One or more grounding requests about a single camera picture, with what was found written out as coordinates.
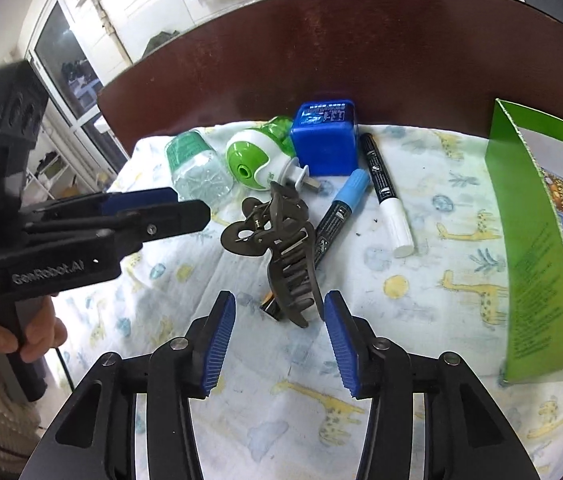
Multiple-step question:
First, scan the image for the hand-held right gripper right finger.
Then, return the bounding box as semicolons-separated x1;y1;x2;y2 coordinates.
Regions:
322;290;542;480

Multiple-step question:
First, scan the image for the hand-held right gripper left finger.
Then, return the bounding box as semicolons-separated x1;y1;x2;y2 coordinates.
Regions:
26;290;237;480

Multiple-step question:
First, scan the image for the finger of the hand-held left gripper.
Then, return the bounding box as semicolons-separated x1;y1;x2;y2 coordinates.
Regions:
22;199;211;256
22;187;178;222

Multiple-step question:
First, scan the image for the clear bottle with green label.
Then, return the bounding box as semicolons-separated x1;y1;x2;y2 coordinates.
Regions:
164;130;235;206

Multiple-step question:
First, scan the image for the brown hair claw clip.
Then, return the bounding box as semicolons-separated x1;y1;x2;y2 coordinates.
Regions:
220;182;325;330

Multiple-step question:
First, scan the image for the green white mosquito repellent plug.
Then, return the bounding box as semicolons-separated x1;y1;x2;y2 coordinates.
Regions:
226;116;322;193

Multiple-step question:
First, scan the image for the green cardboard box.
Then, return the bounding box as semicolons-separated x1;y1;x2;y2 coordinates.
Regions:
485;98;563;386

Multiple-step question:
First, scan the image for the black yellow-tipped cylinder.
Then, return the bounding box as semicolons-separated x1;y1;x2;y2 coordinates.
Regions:
260;295;287;321

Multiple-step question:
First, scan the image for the giraffe printed blanket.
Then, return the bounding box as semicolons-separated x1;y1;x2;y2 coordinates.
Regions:
46;120;563;480

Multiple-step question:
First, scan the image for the glass door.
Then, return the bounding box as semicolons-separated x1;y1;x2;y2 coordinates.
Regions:
26;0;130;181

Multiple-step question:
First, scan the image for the black marker with blue cap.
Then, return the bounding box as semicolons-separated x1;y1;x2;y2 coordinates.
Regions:
311;169;371;268

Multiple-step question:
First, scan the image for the grey cloth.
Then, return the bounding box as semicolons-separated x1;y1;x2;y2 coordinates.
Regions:
142;30;180;53

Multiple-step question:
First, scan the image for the black marker with white cap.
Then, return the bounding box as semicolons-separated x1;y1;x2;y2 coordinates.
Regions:
359;132;415;259

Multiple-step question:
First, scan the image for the blue square plastic box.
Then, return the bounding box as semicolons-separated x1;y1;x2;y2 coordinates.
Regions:
289;100;359;177

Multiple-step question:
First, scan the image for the dark wooden headboard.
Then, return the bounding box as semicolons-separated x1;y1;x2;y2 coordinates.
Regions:
96;0;563;161

